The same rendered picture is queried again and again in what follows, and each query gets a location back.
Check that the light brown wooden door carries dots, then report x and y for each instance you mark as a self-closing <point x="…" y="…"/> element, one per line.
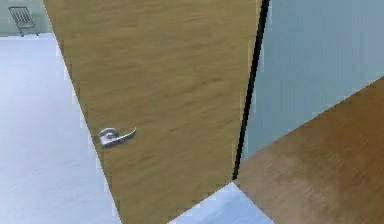
<point x="173" y="83"/>

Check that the grey slatted chair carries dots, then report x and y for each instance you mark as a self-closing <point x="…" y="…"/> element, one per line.
<point x="22" y="19"/>

